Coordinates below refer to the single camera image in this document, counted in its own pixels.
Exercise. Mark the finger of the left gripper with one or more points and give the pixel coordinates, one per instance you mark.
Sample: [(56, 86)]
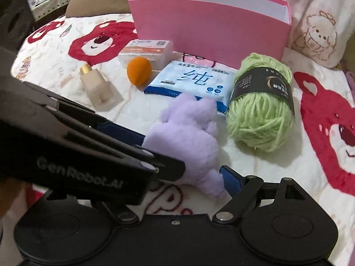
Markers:
[(130, 143)]

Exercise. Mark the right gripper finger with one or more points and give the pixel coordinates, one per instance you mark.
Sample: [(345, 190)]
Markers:
[(246, 192)]

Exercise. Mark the purple plush toy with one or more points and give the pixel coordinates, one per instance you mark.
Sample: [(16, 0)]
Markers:
[(188, 132)]

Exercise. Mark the gold capped foundation bottle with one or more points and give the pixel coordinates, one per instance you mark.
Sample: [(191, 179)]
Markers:
[(101, 92)]

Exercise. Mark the green yarn ball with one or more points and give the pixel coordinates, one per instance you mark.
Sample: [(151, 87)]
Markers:
[(261, 109)]

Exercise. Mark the blue wet wipes pack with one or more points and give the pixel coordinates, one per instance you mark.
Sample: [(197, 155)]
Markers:
[(201, 81)]

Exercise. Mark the orange makeup sponge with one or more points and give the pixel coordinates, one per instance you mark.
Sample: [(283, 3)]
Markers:
[(139, 71)]

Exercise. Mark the clear floss pick box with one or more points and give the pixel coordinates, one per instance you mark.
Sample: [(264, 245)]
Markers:
[(158, 52)]

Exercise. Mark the person's left hand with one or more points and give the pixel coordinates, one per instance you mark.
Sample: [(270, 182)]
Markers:
[(9, 191)]

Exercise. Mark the red bear print blanket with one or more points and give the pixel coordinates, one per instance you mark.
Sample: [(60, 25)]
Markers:
[(318, 151)]

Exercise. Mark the patterned bedside table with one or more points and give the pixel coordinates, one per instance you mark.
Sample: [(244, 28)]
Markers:
[(45, 8)]

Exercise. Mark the pink cardboard box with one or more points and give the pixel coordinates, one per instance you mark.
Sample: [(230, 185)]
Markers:
[(224, 31)]

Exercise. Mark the pink checked cartoon pillow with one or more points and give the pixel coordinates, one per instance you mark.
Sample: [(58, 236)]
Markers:
[(321, 28)]

